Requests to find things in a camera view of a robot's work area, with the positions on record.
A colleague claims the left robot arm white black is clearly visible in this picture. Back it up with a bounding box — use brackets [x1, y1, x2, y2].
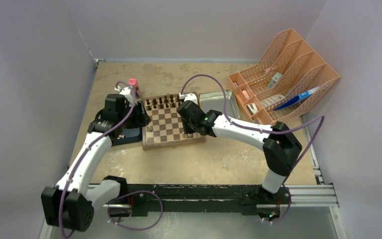
[41, 93, 151, 232]

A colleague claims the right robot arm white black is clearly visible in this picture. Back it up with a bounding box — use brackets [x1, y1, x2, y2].
[177, 101, 302, 203]

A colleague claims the dark chess piece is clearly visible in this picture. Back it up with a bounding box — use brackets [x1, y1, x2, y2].
[159, 97, 164, 109]
[152, 99, 157, 109]

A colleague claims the wooden chess board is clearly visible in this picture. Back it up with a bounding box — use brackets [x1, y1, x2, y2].
[142, 94, 206, 150]

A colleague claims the dark blue tin lid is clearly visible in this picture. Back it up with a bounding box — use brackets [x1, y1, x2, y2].
[112, 127, 143, 146]

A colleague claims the gold metal tin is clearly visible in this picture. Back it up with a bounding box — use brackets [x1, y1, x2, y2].
[199, 89, 241, 119]

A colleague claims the pink capped bottle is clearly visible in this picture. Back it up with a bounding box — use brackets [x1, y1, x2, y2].
[128, 78, 141, 98]

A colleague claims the pink eraser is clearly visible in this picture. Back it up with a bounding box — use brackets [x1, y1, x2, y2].
[242, 90, 250, 100]

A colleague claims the white stapler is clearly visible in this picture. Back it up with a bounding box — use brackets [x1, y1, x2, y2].
[246, 103, 259, 115]

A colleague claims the white card pack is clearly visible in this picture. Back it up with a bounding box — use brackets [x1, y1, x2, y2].
[267, 72, 283, 89]

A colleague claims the orange plastic file organizer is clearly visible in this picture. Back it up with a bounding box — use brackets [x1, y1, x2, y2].
[227, 29, 340, 124]

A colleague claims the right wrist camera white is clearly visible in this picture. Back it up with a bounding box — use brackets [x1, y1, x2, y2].
[179, 93, 198, 105]

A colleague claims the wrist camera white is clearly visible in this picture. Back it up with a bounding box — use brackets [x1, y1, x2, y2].
[115, 86, 135, 105]
[179, 93, 198, 105]

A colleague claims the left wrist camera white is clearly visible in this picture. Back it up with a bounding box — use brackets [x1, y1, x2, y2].
[115, 86, 135, 105]

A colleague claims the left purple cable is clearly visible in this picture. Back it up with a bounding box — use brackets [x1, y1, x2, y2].
[58, 80, 137, 239]

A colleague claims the purple cable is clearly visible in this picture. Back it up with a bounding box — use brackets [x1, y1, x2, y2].
[58, 80, 137, 239]
[180, 74, 325, 225]

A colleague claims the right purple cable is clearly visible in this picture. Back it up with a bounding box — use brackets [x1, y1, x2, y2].
[180, 74, 325, 225]

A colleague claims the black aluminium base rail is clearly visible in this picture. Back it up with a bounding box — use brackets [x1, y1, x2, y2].
[48, 183, 340, 219]

